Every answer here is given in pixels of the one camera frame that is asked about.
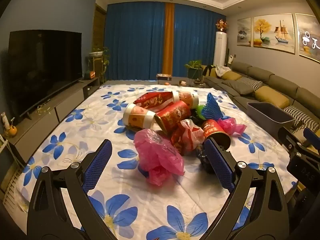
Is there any white standing air conditioner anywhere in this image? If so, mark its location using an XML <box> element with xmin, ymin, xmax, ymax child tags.
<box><xmin>213</xmin><ymin>32</ymin><xmax>227</xmax><ymax>67</ymax></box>

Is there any blue curtain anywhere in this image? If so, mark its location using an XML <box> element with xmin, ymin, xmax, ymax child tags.
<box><xmin>172</xmin><ymin>4</ymin><xmax>229</xmax><ymax>73</ymax></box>
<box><xmin>106</xmin><ymin>2</ymin><xmax>167</xmax><ymax>81</ymax></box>

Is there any large yellow cushion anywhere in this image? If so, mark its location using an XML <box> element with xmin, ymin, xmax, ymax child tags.
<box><xmin>254</xmin><ymin>86</ymin><xmax>290</xmax><ymax>109</ymax></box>

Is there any gold framed grey painting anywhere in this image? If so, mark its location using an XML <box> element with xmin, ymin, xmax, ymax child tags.
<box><xmin>295</xmin><ymin>13</ymin><xmax>320</xmax><ymax>63</ymax></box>

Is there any white cloth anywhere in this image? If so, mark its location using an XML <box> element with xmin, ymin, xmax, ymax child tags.
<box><xmin>215</xmin><ymin>65</ymin><xmax>232</xmax><ymax>77</ymax></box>

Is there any blue bristle mat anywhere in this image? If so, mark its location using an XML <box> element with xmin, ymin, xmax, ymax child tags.
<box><xmin>200</xmin><ymin>92</ymin><xmax>225</xmax><ymax>120</ymax></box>

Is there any white red paper cup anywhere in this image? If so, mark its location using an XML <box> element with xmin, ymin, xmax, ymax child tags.
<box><xmin>172</xmin><ymin>91</ymin><xmax>199</xmax><ymax>109</ymax></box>
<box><xmin>123</xmin><ymin>103</ymin><xmax>156</xmax><ymax>132</ymax></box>

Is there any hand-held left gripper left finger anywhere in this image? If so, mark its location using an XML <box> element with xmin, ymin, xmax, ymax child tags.
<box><xmin>26</xmin><ymin>139</ymin><xmax>113</xmax><ymax>240</ymax></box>

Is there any small grey landscape painting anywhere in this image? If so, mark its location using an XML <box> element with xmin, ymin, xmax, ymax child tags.
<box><xmin>236</xmin><ymin>18</ymin><xmax>252</xmax><ymax>47</ymax></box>

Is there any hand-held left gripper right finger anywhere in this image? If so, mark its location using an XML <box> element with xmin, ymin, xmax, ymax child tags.
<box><xmin>204</xmin><ymin>137</ymin><xmax>294</xmax><ymax>240</ymax></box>

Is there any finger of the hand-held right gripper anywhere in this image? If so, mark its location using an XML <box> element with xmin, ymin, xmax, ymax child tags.
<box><xmin>279</xmin><ymin>127</ymin><xmax>304</xmax><ymax>155</ymax></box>
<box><xmin>301</xmin><ymin>127</ymin><xmax>320</xmax><ymax>153</ymax></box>

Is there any plant in white pot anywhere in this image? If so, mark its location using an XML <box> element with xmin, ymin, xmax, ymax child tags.
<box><xmin>89</xmin><ymin>46</ymin><xmax>110</xmax><ymax>80</ymax></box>

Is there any blue floral blanket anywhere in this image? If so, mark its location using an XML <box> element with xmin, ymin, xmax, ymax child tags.
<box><xmin>0</xmin><ymin>84</ymin><xmax>300</xmax><ymax>240</ymax></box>

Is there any orange curtain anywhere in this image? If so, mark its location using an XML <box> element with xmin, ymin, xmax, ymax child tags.
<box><xmin>162</xmin><ymin>2</ymin><xmax>175</xmax><ymax>74</ymax></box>

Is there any artificial flower arrangement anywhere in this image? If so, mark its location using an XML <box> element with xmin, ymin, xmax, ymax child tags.
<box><xmin>216</xmin><ymin>19</ymin><xmax>228</xmax><ymax>33</ymax></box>

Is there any tree and sailboat painting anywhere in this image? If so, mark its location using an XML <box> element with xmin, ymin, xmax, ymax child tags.
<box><xmin>253</xmin><ymin>13</ymin><xmax>295</xmax><ymax>54</ymax></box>

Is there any large pink plastic bag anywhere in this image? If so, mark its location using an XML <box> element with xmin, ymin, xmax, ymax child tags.
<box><xmin>134</xmin><ymin>129</ymin><xmax>185</xmax><ymax>186</ymax></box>

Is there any green bristle mat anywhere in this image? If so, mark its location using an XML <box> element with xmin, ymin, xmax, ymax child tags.
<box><xmin>195</xmin><ymin>105</ymin><xmax>208</xmax><ymax>118</ymax></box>

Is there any small red paper cup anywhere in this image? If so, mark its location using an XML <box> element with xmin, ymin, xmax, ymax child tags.
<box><xmin>201</xmin><ymin>119</ymin><xmax>231</xmax><ymax>150</ymax></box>

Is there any grey sectional sofa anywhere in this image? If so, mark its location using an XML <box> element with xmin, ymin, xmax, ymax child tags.
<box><xmin>201</xmin><ymin>61</ymin><xmax>320</xmax><ymax>140</ymax></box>

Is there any black television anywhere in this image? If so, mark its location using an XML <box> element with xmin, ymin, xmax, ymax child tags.
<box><xmin>9</xmin><ymin>30</ymin><xmax>83</xmax><ymax>118</ymax></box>

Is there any grey coffee table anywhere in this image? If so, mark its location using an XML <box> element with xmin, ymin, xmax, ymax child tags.
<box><xmin>107</xmin><ymin>76</ymin><xmax>208</xmax><ymax>88</ymax></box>

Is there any small black white patterned cushion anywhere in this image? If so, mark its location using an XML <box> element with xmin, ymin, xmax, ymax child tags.
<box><xmin>237</xmin><ymin>76</ymin><xmax>263</xmax><ymax>90</ymax></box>

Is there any red snack packet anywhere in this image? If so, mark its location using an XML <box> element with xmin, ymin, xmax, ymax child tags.
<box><xmin>133</xmin><ymin>92</ymin><xmax>174</xmax><ymax>113</ymax></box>

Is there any grey television cabinet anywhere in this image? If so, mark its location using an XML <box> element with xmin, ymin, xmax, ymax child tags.
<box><xmin>5</xmin><ymin>77</ymin><xmax>100</xmax><ymax>153</ymax></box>

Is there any houndstooth yellow grey cushion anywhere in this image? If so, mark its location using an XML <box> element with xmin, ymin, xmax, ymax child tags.
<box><xmin>292</xmin><ymin>122</ymin><xmax>313</xmax><ymax>135</ymax></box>

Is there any large red paper cup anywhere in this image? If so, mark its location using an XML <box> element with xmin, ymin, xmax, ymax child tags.
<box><xmin>154</xmin><ymin>100</ymin><xmax>193</xmax><ymax>133</ymax></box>

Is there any white slatted rack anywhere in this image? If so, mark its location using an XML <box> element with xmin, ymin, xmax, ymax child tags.
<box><xmin>0</xmin><ymin>135</ymin><xmax>25</xmax><ymax>205</ymax></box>

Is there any small pink plastic bag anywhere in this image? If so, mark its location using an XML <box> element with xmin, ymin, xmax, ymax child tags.
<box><xmin>217</xmin><ymin>117</ymin><xmax>247</xmax><ymax>137</ymax></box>

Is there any brown wooden door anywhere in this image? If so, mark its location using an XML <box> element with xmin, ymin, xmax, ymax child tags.
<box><xmin>92</xmin><ymin>4</ymin><xmax>107</xmax><ymax>80</ymax></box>

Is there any grey plastic bin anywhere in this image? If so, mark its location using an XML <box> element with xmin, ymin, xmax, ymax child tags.
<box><xmin>247</xmin><ymin>102</ymin><xmax>296</xmax><ymax>132</ymax></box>

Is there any red white plastic bag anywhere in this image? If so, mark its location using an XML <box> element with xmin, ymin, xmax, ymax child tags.
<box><xmin>171</xmin><ymin>119</ymin><xmax>205</xmax><ymax>155</ymax></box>

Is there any green plant in dark pot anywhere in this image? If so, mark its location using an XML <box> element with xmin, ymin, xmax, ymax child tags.
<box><xmin>185</xmin><ymin>60</ymin><xmax>203</xmax><ymax>79</ymax></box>

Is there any small yellow cushion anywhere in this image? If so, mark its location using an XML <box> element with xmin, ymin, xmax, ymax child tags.
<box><xmin>221</xmin><ymin>71</ymin><xmax>243</xmax><ymax>80</ymax></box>

